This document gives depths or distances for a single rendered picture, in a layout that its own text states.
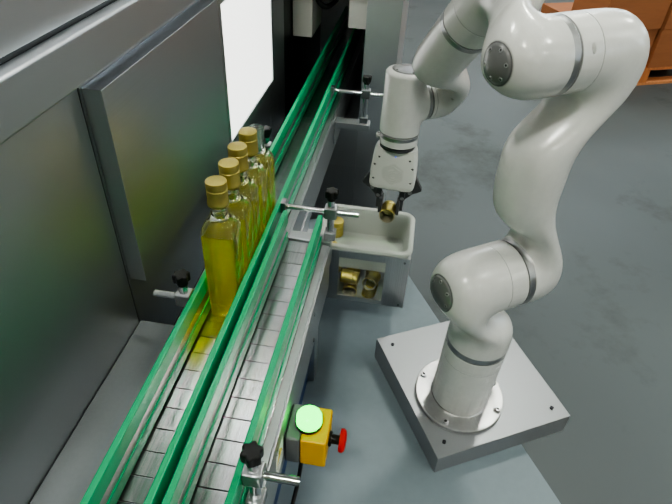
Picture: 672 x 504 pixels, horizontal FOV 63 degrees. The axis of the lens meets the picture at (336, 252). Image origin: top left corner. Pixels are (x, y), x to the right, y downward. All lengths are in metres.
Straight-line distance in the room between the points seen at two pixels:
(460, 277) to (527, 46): 0.37
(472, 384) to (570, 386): 1.39
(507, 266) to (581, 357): 1.71
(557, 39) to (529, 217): 0.27
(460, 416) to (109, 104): 0.88
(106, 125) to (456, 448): 0.87
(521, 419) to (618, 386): 1.35
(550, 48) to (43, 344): 0.73
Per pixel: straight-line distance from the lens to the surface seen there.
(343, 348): 1.38
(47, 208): 0.78
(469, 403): 1.18
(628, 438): 2.43
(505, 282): 0.93
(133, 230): 0.92
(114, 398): 0.96
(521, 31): 0.71
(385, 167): 1.20
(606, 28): 0.78
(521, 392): 1.31
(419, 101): 1.13
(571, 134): 0.82
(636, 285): 3.13
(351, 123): 1.75
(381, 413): 1.27
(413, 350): 1.31
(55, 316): 0.83
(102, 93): 0.81
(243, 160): 0.97
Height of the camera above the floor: 1.79
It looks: 39 degrees down
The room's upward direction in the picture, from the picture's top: 3 degrees clockwise
